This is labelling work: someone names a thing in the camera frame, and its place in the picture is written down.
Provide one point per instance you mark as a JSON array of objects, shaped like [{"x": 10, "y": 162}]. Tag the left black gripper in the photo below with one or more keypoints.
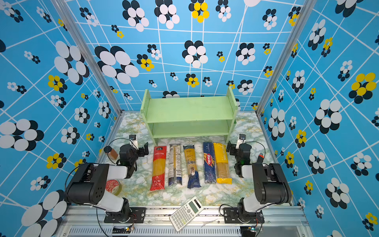
[{"x": 141, "y": 151}]

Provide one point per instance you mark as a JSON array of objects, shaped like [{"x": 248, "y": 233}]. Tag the spice jar black lid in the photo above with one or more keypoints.
[{"x": 111, "y": 153}]

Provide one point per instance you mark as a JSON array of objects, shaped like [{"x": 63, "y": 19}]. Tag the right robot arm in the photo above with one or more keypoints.
[{"x": 270, "y": 184}]

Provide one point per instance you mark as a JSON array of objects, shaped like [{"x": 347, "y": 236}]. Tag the yellow blue spaghetti bag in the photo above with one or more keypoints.
[{"x": 190, "y": 156}]

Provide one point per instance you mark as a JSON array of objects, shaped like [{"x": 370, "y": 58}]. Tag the white scientific calculator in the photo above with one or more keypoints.
[{"x": 185, "y": 214}]

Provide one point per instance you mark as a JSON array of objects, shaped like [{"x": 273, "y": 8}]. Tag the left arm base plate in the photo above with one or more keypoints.
[{"x": 130, "y": 215}]

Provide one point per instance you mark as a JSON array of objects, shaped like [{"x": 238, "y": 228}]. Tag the red black marker pen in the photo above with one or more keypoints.
[{"x": 260, "y": 158}]

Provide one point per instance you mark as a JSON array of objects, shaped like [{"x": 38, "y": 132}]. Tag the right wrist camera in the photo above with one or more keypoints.
[{"x": 241, "y": 140}]

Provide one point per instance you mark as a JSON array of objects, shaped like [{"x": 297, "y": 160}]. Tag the red spaghetti bag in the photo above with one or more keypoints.
[{"x": 158, "y": 174}]

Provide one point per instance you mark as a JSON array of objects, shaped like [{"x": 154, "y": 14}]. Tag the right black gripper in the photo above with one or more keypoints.
[{"x": 234, "y": 149}]

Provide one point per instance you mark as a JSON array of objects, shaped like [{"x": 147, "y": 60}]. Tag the green wooden shelf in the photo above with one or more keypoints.
[{"x": 189, "y": 116}]

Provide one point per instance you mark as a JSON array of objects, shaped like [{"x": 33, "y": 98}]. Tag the round red tin can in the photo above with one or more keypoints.
[{"x": 113, "y": 186}]

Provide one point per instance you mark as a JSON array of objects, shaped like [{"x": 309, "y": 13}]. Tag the aluminium front rail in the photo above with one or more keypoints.
[{"x": 280, "y": 221}]

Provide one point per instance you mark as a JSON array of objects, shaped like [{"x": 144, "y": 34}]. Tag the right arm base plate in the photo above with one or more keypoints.
[{"x": 233, "y": 215}]

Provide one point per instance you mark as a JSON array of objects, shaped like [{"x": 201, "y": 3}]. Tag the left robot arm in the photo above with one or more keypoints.
[{"x": 88, "y": 186}]

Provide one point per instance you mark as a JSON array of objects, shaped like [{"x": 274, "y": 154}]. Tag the clear grey spaghetti bag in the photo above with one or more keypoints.
[{"x": 175, "y": 170}]

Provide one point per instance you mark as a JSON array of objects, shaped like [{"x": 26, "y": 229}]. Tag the blue Barilla pasta box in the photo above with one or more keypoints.
[{"x": 209, "y": 163}]

